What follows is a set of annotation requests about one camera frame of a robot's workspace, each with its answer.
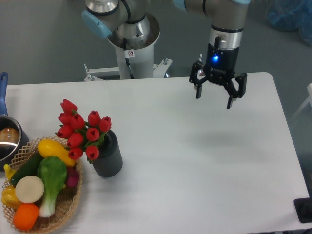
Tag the orange fruit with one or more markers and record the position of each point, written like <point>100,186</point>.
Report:
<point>26,216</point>

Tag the green bok choy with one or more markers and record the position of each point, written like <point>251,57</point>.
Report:
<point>53,173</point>

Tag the red tulip bouquet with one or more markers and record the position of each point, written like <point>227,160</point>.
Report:
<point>83,136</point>

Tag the green cucumber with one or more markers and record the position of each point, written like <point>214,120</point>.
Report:
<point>29,168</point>

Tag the blue plastic bag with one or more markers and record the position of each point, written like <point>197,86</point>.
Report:
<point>291,15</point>

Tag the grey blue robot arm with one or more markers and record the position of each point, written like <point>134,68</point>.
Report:
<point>103,17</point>

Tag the purple red radish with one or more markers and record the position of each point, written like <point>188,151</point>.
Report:
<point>72,177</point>

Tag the yellow squash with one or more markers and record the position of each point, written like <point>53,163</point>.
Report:
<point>49,147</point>

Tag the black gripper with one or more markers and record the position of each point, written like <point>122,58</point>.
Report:
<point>219,69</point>

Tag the black device at edge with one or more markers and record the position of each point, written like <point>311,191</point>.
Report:
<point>303,207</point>

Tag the yellow banana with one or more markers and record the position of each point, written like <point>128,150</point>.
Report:
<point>9,172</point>

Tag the yellow bell pepper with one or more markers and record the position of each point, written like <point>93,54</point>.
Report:
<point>9,198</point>

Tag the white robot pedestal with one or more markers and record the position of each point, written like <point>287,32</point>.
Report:
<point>134,47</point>

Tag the white furniture piece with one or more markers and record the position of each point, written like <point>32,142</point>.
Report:
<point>306,102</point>

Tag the white round radish slice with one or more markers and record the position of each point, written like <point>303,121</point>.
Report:
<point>29,189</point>

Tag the woven wicker basket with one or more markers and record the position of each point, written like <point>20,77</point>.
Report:
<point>66,202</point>

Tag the dark grey ribbed vase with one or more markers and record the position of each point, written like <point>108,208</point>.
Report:
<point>109,161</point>

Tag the blue handled saucepan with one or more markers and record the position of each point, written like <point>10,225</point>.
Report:
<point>12,136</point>

